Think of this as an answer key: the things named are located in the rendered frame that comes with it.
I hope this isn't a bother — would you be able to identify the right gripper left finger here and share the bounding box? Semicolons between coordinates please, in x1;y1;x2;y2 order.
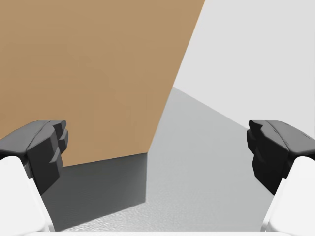
0;119;69;232

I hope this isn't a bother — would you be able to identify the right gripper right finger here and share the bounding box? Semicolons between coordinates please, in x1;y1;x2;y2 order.
246;119;315;232

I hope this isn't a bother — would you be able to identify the tall board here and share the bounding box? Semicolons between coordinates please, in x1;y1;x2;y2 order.
0;0;206;168

